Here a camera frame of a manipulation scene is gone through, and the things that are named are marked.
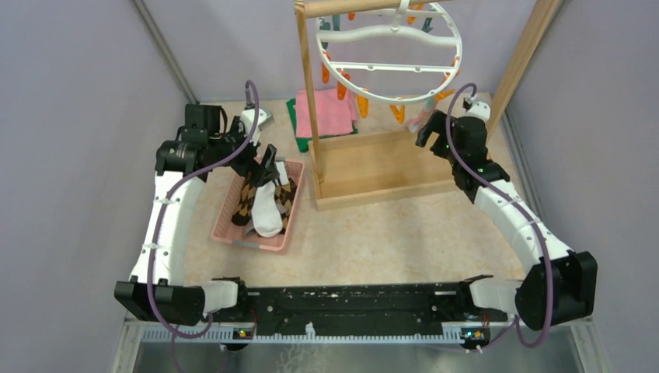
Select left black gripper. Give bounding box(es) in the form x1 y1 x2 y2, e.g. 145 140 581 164
208 116 278 186

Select brown argyle sock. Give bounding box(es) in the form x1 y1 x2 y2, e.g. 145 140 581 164
231 180 256 226
274 178 298 235

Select white tall sock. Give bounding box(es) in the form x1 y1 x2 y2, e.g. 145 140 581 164
252 161 288 238

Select pink patterned sock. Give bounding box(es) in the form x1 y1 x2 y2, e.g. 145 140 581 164
405 97 438 132

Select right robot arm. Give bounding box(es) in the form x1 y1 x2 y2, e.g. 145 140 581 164
416 110 598 330

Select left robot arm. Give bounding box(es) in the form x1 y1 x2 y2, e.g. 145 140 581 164
114 103 280 326

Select wooden hanger rack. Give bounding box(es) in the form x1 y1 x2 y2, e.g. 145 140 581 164
293 0 565 212

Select white round clip hanger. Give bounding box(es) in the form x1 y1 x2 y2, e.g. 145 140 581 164
314 1 464 108

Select green folded cloth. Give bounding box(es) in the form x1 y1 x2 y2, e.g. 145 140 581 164
286 98 358 153

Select pink plastic basket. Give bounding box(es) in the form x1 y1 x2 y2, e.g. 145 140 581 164
211 158 305 252

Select orange clip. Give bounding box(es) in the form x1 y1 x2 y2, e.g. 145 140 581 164
355 94 369 118

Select pink folded cloth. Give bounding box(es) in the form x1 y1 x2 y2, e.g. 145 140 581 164
295 89 357 138

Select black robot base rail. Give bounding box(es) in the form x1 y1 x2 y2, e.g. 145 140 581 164
212 281 508 340

